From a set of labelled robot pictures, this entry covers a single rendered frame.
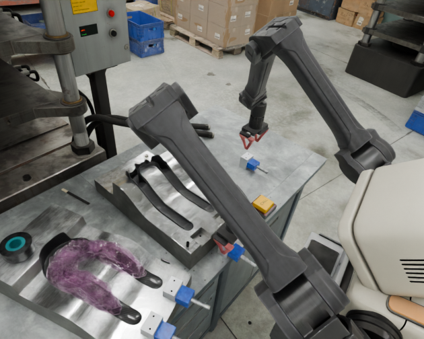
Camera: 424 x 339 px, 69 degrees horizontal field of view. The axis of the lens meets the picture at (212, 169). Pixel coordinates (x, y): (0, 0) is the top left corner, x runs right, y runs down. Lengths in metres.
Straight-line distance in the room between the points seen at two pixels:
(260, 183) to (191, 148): 0.91
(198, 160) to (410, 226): 0.30
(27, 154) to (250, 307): 1.37
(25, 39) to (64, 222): 0.63
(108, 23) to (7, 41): 0.43
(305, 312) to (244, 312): 1.40
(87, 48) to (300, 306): 1.28
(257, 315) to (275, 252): 1.43
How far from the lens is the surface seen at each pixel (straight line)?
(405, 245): 0.52
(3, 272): 1.01
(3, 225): 1.27
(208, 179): 0.44
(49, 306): 0.94
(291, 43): 0.75
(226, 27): 4.65
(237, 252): 1.03
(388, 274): 0.57
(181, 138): 0.44
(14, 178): 1.46
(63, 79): 1.32
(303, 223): 2.34
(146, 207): 1.07
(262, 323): 1.87
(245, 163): 1.36
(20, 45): 1.27
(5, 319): 1.07
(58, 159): 1.50
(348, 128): 0.78
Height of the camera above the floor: 1.68
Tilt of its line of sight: 41 degrees down
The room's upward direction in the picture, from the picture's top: 6 degrees clockwise
